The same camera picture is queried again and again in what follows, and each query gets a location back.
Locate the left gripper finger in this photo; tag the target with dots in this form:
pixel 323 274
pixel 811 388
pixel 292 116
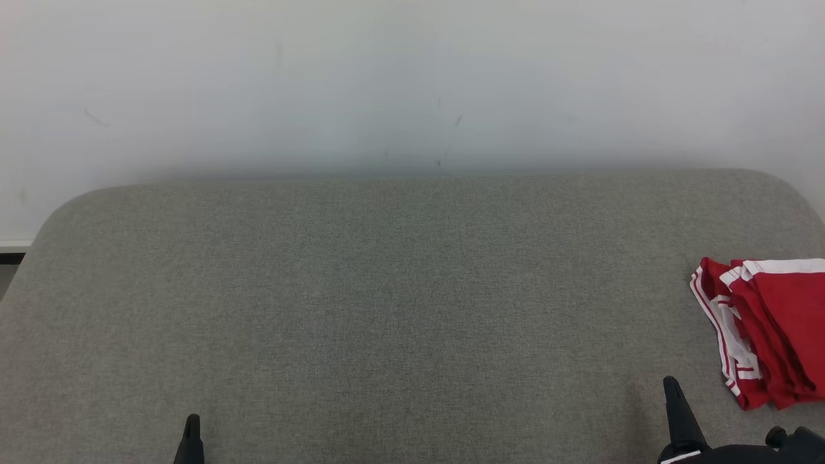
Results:
pixel 191 444

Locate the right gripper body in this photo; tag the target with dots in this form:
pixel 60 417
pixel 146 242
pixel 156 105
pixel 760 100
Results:
pixel 722 456

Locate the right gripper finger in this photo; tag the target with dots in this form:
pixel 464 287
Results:
pixel 680 419

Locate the red shorts with white stripe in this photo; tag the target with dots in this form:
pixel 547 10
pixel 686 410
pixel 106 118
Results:
pixel 793 309

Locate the grey fabric sofa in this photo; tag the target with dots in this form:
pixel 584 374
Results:
pixel 387 290

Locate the white skirting board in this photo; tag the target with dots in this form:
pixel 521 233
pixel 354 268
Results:
pixel 13 245

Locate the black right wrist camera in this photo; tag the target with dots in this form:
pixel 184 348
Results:
pixel 802 448

